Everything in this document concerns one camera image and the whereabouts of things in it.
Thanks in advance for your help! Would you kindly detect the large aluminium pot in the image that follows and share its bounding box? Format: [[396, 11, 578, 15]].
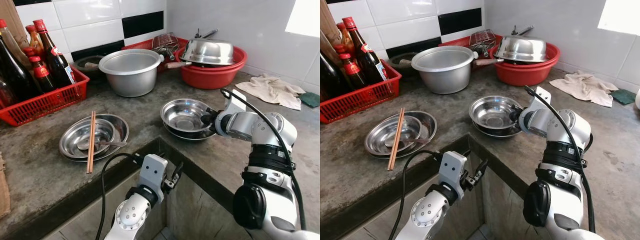
[[411, 46, 478, 95], [98, 49, 164, 98]]

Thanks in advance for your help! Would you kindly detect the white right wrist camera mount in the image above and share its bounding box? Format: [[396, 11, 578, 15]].
[[533, 86, 552, 112], [226, 89, 247, 117]]

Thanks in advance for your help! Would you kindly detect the steel bowl under deep bowl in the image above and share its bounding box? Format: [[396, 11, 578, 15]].
[[471, 120, 523, 139], [162, 122, 217, 141]]

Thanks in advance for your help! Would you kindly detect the small red-capped sauce bottle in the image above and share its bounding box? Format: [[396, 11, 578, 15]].
[[340, 52, 369, 91], [27, 55, 57, 94]]

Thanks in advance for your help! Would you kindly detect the overturned steel bowl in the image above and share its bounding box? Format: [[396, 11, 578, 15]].
[[180, 39, 236, 66], [494, 36, 549, 63]]

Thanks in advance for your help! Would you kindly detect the tall labelled sauce bottle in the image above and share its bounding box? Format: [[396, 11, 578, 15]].
[[32, 19, 77, 88], [342, 16, 389, 86]]

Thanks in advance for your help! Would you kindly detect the red plastic bottle crate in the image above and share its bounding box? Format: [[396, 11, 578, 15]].
[[320, 62, 402, 125], [0, 67, 91, 127]]

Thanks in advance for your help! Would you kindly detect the large dark soy bottle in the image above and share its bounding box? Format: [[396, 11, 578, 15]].
[[0, 19, 40, 103], [320, 47, 351, 101]]

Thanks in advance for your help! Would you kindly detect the wide steel plate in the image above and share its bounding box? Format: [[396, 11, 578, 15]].
[[59, 113, 130, 162], [364, 110, 438, 159]]

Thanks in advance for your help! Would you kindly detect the flat red plastic basket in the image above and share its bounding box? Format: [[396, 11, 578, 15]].
[[122, 37, 190, 71], [439, 34, 503, 63]]

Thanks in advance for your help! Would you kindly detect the shallow steel dish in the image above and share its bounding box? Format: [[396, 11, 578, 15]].
[[367, 115, 423, 156], [62, 118, 117, 159]]

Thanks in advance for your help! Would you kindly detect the red plastic basin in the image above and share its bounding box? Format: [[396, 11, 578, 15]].
[[490, 42, 561, 87], [175, 46, 248, 90]]

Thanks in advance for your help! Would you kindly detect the brown wooden chopstick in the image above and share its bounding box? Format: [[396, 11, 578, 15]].
[[89, 110, 97, 173], [390, 107, 406, 170], [86, 111, 94, 175], [387, 108, 404, 172]]

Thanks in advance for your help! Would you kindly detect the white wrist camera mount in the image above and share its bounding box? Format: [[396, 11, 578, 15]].
[[226, 89, 247, 117], [440, 151, 468, 188], [533, 86, 552, 112], [138, 154, 169, 190]]

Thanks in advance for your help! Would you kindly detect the wire mesh strainer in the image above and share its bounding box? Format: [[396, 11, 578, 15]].
[[152, 32, 181, 60], [469, 29, 498, 57]]

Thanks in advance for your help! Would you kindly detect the dark stone mortar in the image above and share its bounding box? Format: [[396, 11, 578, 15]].
[[387, 50, 418, 76], [72, 54, 107, 80]]

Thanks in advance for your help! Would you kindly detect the steel spoon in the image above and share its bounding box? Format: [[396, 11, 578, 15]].
[[80, 139, 128, 151], [400, 136, 433, 147]]

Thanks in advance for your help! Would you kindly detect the green scouring sponge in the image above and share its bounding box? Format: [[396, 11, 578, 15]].
[[299, 91, 321, 109], [611, 88, 637, 106]]

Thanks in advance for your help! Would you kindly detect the amber oil bottle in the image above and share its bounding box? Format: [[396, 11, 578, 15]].
[[25, 24, 47, 57], [336, 21, 354, 51]]

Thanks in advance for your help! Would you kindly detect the brown board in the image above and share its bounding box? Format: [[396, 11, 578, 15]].
[[0, 0, 28, 48], [320, 0, 343, 51]]

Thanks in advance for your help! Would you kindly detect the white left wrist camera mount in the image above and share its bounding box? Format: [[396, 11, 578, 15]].
[[138, 154, 169, 190], [440, 151, 468, 188]]

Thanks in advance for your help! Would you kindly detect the cream dish cloth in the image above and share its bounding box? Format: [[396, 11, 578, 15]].
[[549, 70, 619, 108], [235, 74, 306, 111]]

